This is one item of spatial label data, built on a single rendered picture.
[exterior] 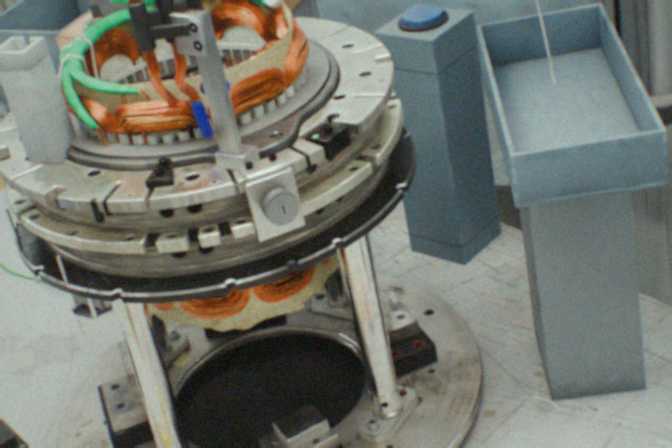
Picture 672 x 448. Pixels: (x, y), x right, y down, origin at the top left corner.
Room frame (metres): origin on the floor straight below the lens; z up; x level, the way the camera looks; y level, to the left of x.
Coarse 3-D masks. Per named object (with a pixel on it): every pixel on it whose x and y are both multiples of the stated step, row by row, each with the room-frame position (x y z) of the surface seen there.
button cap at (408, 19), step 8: (408, 8) 1.17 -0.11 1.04; (416, 8) 1.16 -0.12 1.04; (424, 8) 1.16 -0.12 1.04; (432, 8) 1.15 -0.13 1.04; (440, 8) 1.15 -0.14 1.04; (408, 16) 1.15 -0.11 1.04; (416, 16) 1.14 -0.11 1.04; (424, 16) 1.14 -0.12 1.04; (432, 16) 1.14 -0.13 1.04; (440, 16) 1.14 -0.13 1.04; (408, 24) 1.14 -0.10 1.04; (416, 24) 1.13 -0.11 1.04; (424, 24) 1.13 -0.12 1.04
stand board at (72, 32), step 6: (288, 0) 1.23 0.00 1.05; (294, 0) 1.24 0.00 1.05; (300, 0) 1.25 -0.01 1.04; (288, 6) 1.23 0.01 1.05; (294, 6) 1.24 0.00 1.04; (90, 12) 1.28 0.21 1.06; (84, 18) 1.26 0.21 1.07; (78, 24) 1.25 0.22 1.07; (84, 24) 1.24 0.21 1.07; (66, 30) 1.24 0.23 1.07; (72, 30) 1.23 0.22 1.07; (78, 30) 1.23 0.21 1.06; (60, 36) 1.22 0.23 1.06; (66, 36) 1.22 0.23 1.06; (72, 36) 1.22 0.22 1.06; (60, 42) 1.22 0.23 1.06; (66, 42) 1.22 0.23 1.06; (60, 48) 1.22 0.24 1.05
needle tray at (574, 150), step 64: (512, 64) 1.03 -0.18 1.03; (576, 64) 1.00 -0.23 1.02; (512, 128) 0.91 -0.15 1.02; (576, 128) 0.89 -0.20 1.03; (640, 128) 0.86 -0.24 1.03; (512, 192) 0.81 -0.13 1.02; (576, 192) 0.79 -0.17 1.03; (576, 256) 0.86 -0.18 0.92; (576, 320) 0.86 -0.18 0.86; (640, 320) 0.86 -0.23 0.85; (576, 384) 0.86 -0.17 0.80; (640, 384) 0.86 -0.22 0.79
